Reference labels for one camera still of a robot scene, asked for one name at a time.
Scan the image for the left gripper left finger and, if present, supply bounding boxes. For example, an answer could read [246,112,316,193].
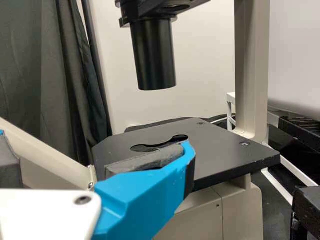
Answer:
[0,128,21,190]

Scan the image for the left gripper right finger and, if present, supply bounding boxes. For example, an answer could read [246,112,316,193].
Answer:
[92,141,197,240]

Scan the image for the cream microscope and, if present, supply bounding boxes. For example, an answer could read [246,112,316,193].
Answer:
[0,0,282,240]

